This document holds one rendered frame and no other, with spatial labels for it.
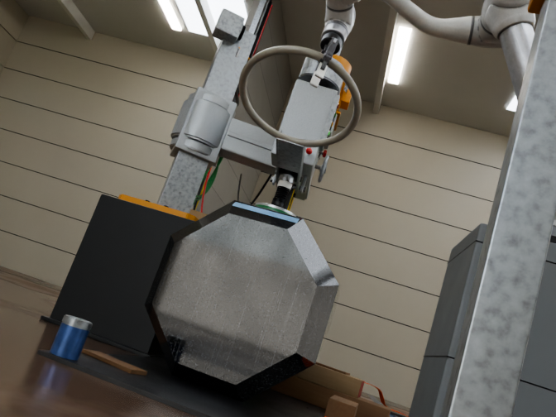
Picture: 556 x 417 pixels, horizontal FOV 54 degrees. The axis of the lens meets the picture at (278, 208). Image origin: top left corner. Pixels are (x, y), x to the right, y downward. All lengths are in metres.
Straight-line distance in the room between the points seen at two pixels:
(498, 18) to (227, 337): 1.53
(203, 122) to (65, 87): 6.39
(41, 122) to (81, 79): 0.93
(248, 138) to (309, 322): 1.47
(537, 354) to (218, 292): 1.24
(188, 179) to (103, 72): 6.26
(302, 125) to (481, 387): 2.04
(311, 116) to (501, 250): 1.96
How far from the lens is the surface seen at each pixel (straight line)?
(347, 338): 7.55
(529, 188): 0.90
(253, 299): 2.27
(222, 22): 3.53
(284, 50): 2.00
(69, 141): 9.10
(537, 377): 1.68
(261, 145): 3.34
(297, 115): 2.73
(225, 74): 3.50
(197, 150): 3.28
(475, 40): 2.13
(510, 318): 0.85
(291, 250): 2.27
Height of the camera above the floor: 0.30
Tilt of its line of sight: 13 degrees up
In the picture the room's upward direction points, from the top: 19 degrees clockwise
